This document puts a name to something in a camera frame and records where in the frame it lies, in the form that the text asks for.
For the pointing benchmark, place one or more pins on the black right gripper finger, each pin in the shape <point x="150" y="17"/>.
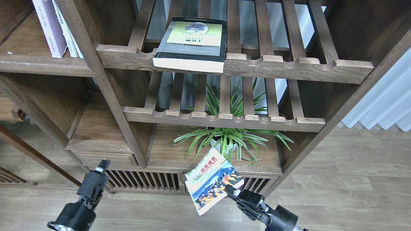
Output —
<point x="232" y="192"/>

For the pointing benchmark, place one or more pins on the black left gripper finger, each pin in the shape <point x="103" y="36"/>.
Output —
<point x="94" y="182"/>

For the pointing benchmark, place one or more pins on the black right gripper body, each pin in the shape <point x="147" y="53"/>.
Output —
<point x="279" y="219"/>

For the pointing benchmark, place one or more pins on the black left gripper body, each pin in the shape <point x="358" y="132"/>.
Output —
<point x="77" y="216"/>

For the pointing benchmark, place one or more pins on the colourful 300 paperback book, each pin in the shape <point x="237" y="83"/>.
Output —
<point x="206" y="183"/>

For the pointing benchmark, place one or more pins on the pale purple book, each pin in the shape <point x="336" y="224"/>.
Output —
<point x="51" y="27"/>

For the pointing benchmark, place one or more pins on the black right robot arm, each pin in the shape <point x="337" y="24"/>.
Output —
<point x="253" y="205"/>

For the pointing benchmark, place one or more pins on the white plant pot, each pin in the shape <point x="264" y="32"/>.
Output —
<point x="216" y="143"/>

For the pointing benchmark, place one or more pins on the green spider plant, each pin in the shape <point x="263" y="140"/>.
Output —
<point x="241" y="136"/>

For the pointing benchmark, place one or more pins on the dark wooden bookshelf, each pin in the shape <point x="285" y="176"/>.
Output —
<point x="314" y="59"/>

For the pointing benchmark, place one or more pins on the white book right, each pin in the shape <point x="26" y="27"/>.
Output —
<point x="80" y="55"/>

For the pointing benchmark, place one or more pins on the white book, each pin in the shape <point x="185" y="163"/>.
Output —
<point x="66" y="32"/>
<point x="80" y="55"/>

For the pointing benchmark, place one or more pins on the white book left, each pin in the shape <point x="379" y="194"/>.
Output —
<point x="66" y="32"/>

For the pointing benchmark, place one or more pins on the black and yellow book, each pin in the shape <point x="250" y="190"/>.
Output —
<point x="193" y="44"/>

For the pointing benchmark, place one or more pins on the white curtain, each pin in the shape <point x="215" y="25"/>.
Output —
<point x="388" y="103"/>

